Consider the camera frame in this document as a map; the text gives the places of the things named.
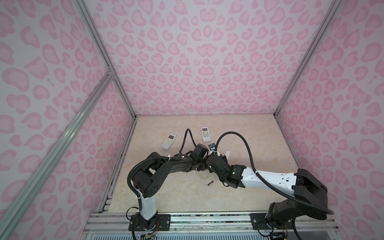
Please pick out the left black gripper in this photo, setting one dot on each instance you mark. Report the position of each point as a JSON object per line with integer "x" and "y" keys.
{"x": 203, "y": 169}

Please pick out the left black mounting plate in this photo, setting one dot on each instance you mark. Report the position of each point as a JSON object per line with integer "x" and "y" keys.
{"x": 159, "y": 222}

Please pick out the aluminium front rail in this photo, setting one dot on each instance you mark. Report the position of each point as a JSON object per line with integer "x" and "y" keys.
{"x": 209, "y": 226}

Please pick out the white battery cover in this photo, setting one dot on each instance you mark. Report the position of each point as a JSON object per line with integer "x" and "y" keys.
{"x": 227, "y": 154}

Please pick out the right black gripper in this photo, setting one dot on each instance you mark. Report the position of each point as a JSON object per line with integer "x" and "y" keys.
{"x": 209, "y": 166}

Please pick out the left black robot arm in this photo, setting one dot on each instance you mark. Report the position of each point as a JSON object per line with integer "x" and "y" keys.
{"x": 146, "y": 178}

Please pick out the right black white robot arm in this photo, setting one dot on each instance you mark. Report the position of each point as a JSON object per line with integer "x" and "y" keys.
{"x": 304, "y": 194}

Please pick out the white remote centre back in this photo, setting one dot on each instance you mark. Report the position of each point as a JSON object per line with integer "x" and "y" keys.
{"x": 206, "y": 134}

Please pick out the black mounting plate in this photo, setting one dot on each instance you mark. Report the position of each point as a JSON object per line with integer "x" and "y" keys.
{"x": 258, "y": 221}
{"x": 159, "y": 222}

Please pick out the white remote angled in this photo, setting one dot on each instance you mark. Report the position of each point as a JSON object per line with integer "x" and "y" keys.
{"x": 168, "y": 141}

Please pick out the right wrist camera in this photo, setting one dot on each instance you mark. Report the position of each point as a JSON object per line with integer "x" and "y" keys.
{"x": 212, "y": 148}

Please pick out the aluminium diagonal frame bar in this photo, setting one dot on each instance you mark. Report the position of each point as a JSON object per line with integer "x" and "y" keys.
{"x": 21, "y": 204}

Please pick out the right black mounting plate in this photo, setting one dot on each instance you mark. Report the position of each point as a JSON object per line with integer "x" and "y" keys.
{"x": 258, "y": 221}

